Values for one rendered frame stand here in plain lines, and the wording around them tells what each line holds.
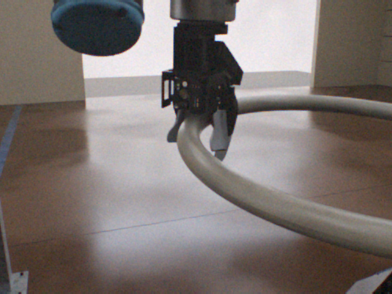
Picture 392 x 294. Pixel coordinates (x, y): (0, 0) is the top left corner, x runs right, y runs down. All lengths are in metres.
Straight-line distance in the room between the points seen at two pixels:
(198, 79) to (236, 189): 0.20
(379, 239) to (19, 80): 6.42
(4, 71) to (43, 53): 0.64
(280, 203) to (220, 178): 0.07
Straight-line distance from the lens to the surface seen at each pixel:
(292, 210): 0.34
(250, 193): 0.36
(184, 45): 0.55
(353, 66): 8.83
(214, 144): 0.56
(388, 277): 0.49
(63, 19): 0.41
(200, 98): 0.53
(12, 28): 6.58
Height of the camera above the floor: 1.06
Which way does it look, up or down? 17 degrees down
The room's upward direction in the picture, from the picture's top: straight up
